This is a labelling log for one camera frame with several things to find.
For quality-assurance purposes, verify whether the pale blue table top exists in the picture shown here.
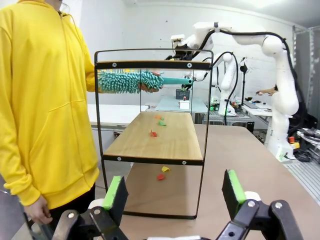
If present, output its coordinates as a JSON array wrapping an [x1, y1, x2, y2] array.
[[155, 96, 209, 112]]

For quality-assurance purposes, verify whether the aluminium frame rack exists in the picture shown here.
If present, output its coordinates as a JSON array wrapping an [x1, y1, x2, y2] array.
[[292, 24, 320, 121]]

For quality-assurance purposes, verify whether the person right hand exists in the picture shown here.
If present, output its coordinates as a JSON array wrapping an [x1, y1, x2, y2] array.
[[24, 199, 54, 225]]

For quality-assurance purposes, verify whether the large white rounded table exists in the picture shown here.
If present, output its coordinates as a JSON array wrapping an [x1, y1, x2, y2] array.
[[87, 103, 149, 126]]

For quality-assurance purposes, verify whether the black background arm cable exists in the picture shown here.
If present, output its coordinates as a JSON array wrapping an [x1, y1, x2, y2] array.
[[211, 51, 241, 126]]

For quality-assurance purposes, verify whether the black tripod light stand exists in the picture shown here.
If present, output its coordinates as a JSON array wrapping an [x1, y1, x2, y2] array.
[[239, 56, 249, 107]]

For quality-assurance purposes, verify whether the person torso yellow hoodie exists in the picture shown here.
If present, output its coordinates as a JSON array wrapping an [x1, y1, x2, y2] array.
[[0, 0, 101, 211]]

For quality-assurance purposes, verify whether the person left forearm yellow sleeve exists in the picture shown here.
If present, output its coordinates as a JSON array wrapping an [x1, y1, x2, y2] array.
[[84, 63, 103, 94]]

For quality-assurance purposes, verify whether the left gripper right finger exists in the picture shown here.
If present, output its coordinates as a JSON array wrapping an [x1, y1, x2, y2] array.
[[216, 169, 305, 240]]

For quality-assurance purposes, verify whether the person right forearm yellow sleeve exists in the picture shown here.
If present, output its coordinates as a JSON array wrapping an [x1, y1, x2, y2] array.
[[0, 119, 42, 207]]

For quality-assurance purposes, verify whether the black frame wooden shelf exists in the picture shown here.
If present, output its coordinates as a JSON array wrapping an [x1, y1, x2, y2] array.
[[94, 48, 215, 220]]

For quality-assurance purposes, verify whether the person left hand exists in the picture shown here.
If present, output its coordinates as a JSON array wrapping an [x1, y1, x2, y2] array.
[[137, 71, 165, 94]]

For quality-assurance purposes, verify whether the background person forearm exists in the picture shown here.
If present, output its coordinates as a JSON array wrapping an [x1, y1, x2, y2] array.
[[256, 87, 278, 97]]

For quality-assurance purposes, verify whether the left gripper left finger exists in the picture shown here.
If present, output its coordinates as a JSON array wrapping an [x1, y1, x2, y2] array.
[[52, 175, 131, 240]]

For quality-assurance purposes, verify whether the yellow emergency stop box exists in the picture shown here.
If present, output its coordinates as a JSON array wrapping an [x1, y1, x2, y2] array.
[[288, 136, 301, 149]]

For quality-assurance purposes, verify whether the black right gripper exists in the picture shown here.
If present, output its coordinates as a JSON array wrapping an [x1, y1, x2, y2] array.
[[164, 46, 198, 62]]

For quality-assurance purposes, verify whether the teal microfiber duster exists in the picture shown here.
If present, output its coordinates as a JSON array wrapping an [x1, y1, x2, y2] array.
[[97, 69, 195, 95]]

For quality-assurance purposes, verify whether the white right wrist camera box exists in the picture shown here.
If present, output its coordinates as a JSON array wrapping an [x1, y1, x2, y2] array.
[[171, 34, 186, 47]]

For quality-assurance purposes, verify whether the black electronics box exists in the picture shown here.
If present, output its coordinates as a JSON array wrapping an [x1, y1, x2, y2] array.
[[175, 89, 191, 99]]

